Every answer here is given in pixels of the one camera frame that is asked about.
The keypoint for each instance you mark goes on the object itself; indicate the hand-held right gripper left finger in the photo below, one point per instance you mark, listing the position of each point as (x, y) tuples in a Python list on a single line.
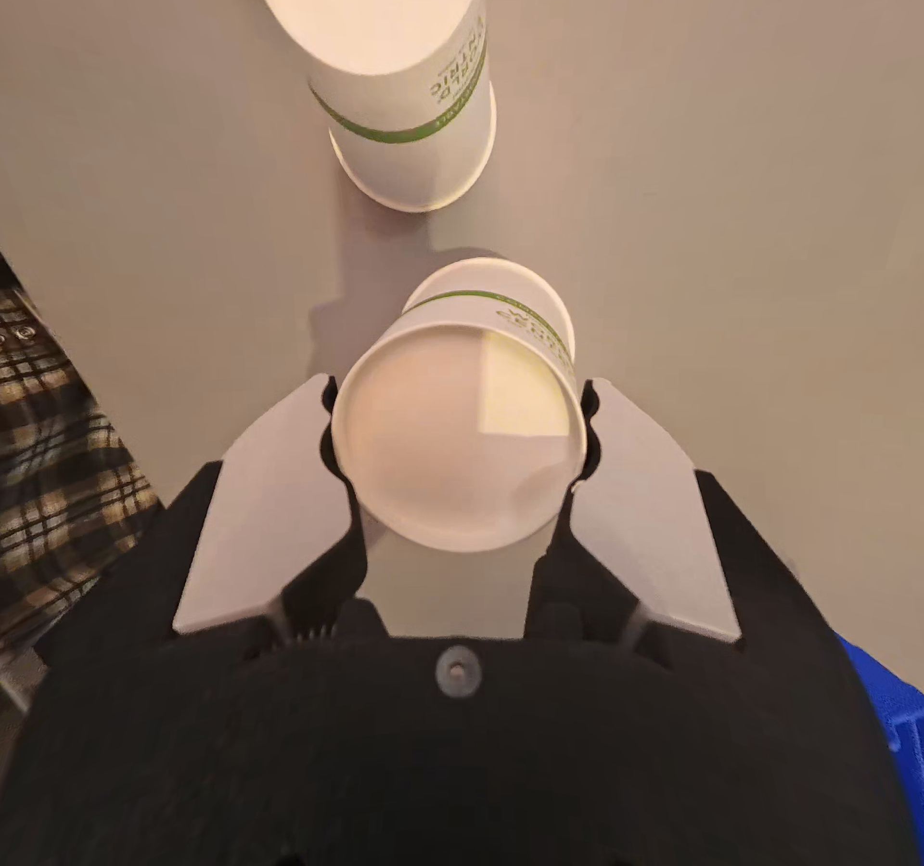
[(260, 519)]

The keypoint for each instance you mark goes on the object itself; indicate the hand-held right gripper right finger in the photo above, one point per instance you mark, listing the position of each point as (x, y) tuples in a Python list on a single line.
[(650, 526)]

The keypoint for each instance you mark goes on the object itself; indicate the white green-banded paper cup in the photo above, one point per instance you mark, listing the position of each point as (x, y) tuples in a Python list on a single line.
[(404, 158), (447, 447)]

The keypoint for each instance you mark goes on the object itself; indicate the blue plastic bin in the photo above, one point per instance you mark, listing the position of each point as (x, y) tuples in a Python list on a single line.
[(895, 700)]

